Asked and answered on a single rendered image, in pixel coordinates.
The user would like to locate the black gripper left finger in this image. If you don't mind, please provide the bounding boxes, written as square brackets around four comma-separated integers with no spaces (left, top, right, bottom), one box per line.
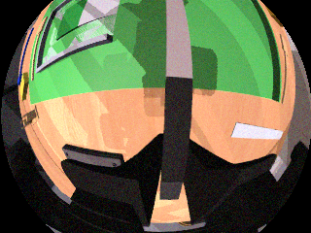
[61,133,163,226]

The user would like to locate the white flat bar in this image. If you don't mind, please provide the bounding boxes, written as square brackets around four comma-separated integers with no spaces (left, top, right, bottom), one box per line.
[230,121,283,140]

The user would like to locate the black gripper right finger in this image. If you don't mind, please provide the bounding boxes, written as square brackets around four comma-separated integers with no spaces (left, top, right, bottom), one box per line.
[183,139,277,225]

